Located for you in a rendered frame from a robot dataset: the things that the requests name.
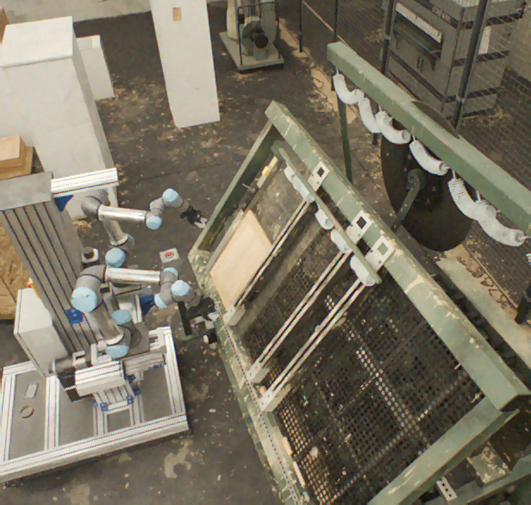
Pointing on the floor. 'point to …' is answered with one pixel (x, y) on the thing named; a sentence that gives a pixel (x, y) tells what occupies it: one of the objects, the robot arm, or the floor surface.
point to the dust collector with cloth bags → (251, 21)
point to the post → (184, 317)
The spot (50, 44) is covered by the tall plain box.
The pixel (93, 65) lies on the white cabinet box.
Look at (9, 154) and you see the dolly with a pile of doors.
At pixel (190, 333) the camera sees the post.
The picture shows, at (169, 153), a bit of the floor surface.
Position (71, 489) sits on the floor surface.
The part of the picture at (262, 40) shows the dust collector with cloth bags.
